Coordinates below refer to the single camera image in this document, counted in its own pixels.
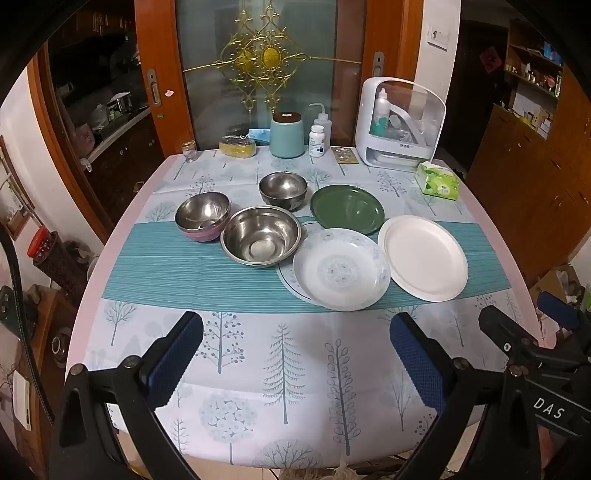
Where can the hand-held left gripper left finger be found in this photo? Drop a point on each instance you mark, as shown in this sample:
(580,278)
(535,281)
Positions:
(178,364)

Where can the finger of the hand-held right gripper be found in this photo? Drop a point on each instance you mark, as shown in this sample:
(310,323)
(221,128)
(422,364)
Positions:
(501,327)
(556,309)

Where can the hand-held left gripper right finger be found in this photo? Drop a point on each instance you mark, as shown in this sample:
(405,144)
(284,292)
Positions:
(415,364)

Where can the green white-rimmed plate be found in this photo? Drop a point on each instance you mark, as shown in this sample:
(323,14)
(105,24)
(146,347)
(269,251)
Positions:
(422,258)

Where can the white floral plate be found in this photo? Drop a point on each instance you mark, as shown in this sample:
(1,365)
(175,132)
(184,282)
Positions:
(339,270)

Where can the pink bowl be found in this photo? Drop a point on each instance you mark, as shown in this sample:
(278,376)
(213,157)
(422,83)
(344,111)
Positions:
(203,236)

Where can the large steel bowl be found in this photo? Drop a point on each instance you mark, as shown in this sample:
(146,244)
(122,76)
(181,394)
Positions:
(261,237)

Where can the small steel bowl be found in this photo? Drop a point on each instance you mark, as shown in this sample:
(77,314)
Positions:
(282,189)
(198,210)

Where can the cardboard box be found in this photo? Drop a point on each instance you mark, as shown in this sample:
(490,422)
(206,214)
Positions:
(549,286)

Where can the wooden cabinet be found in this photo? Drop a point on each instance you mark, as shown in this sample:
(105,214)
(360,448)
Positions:
(517,184)

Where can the round floral coaster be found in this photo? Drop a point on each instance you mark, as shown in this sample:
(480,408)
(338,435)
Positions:
(287,282)

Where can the green tissue pack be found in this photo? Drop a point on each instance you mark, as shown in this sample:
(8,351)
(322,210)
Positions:
(436,182)

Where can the wooden shelf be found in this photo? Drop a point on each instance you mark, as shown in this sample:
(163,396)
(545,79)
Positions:
(561,115)

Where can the small glass jar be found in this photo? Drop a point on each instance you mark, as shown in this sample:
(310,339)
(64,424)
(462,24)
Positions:
(190,152)

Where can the gold blister pack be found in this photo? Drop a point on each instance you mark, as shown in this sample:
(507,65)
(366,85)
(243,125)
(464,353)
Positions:
(344,155)

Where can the white dish cabinet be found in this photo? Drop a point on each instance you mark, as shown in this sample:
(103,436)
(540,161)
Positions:
(369,138)

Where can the white pill bottle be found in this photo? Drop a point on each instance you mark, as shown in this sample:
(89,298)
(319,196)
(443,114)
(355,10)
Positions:
(316,143)

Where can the blue face mask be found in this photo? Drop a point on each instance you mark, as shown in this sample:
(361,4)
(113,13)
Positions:
(258,134)

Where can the teal canister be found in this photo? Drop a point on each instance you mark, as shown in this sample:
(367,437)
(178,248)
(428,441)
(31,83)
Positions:
(286,138)

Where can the clear squeeze bottle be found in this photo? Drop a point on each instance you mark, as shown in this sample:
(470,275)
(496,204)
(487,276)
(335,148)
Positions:
(328,127)

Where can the wooden framed glass door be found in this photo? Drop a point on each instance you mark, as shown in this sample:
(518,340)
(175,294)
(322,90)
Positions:
(207,69)

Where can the gold door ornament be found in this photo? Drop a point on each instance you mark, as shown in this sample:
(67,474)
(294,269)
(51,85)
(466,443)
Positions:
(270,57)

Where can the white wall socket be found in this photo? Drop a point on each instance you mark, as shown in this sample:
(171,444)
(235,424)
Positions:
(21,401)

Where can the white light switch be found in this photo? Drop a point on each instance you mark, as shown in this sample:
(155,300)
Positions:
(438,37)

